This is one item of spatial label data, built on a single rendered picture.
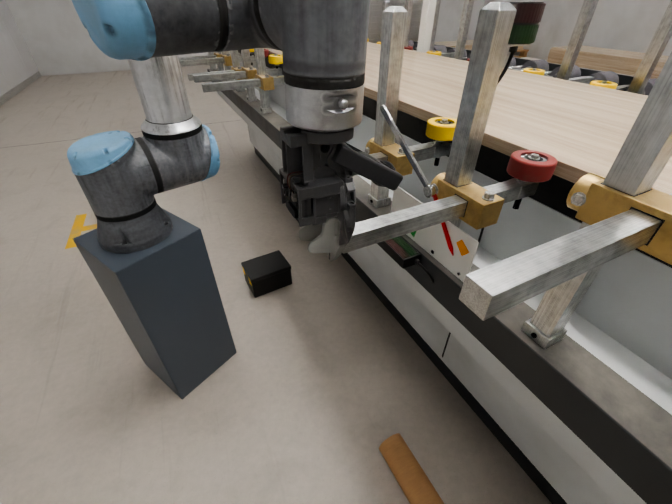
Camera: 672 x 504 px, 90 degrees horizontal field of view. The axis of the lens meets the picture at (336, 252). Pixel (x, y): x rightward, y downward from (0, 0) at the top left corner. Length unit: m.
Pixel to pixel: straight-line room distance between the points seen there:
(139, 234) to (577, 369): 0.99
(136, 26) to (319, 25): 0.17
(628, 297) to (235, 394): 1.17
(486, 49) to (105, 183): 0.84
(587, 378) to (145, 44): 0.70
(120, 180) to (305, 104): 0.67
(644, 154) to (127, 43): 0.54
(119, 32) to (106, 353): 1.42
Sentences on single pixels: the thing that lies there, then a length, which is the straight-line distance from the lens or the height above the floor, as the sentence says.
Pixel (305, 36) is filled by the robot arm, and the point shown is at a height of 1.12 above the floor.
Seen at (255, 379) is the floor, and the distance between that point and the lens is 1.39.
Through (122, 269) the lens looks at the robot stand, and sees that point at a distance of 1.01.
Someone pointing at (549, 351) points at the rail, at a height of 0.70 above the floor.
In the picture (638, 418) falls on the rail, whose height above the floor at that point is 0.70.
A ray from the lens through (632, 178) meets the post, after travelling 0.51.
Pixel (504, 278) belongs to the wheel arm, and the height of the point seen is 0.96.
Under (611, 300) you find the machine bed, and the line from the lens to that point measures 0.83.
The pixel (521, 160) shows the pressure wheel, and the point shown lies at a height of 0.91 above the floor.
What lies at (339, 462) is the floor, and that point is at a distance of 1.23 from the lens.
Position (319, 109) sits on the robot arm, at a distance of 0.39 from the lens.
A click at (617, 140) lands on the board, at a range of 0.98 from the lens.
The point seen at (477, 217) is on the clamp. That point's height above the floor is 0.84.
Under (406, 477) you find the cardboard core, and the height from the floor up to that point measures 0.07.
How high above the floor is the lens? 1.15
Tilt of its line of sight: 37 degrees down
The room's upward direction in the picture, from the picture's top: straight up
